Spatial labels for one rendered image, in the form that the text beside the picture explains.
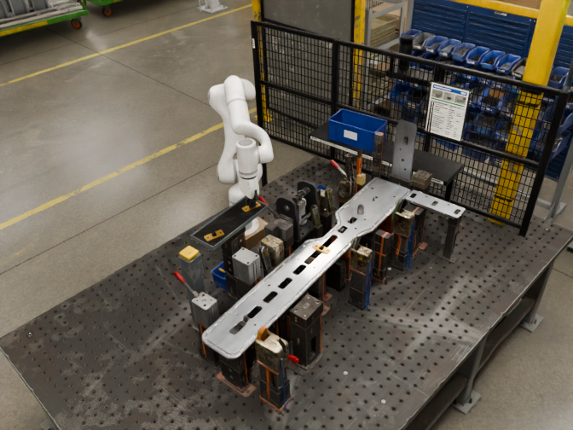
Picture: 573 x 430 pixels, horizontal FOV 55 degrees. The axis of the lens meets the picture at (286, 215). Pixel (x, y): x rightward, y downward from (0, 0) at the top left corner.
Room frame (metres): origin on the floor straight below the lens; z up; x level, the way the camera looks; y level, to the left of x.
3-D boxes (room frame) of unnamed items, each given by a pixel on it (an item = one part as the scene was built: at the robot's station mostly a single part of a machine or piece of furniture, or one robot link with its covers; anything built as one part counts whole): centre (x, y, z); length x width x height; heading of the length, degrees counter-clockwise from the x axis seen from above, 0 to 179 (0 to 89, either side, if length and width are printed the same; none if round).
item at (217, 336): (1.87, -0.15, 1.00); 1.38 x 0.22 x 0.02; 141
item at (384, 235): (2.00, -0.46, 0.84); 0.11 x 0.08 x 0.29; 51
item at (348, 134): (2.83, -0.43, 1.10); 0.30 x 0.17 x 0.13; 54
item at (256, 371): (1.48, 0.18, 0.84); 0.11 x 0.06 x 0.29; 51
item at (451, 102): (2.62, -0.88, 1.30); 0.23 x 0.02 x 0.31; 51
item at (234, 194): (2.36, 0.21, 1.09); 0.19 x 0.12 x 0.24; 101
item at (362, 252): (1.83, -0.33, 0.87); 0.12 x 0.09 x 0.35; 51
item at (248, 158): (2.02, 0.16, 1.44); 0.09 x 0.08 x 0.13; 100
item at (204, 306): (1.54, 0.35, 0.88); 0.11 x 0.10 x 0.36; 51
